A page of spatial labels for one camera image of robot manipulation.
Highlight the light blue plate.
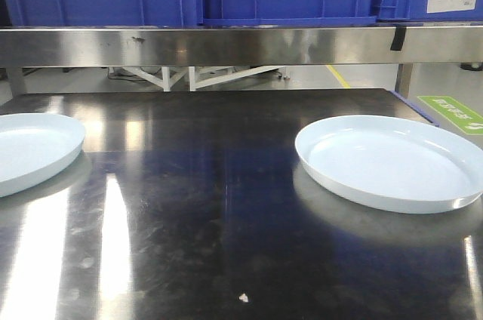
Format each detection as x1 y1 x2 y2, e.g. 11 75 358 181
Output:
1 113 86 197
294 115 482 214

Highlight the stainless steel shelf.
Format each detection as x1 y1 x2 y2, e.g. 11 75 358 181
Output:
1 23 482 68

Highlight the small white paper scrap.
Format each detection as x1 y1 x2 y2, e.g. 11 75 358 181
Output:
238 293 249 303

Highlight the black tape strip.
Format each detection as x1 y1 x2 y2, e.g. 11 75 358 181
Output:
390 25 407 51

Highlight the green floor sign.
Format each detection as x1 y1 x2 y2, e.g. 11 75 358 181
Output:
418 95 482 135

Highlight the white metal frame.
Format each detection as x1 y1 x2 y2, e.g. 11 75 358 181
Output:
107 66 289 91

